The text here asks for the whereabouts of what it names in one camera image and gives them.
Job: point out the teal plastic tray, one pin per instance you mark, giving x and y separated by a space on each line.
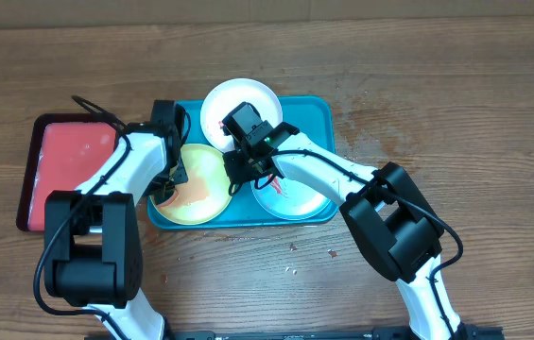
310 114

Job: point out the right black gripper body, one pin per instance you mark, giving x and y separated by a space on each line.
244 171

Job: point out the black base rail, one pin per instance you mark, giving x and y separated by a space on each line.
467 332

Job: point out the yellow-green plate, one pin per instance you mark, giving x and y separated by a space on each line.
205 194

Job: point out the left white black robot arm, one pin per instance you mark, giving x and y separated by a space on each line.
92 262

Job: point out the white plate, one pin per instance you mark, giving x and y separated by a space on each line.
225 97

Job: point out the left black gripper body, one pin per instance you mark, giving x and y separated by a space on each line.
172 175

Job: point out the red tray with dark rim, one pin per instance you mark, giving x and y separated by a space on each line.
65 150

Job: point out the light blue plate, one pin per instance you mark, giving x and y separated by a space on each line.
291 200

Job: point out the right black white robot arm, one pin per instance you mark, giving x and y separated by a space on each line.
392 224

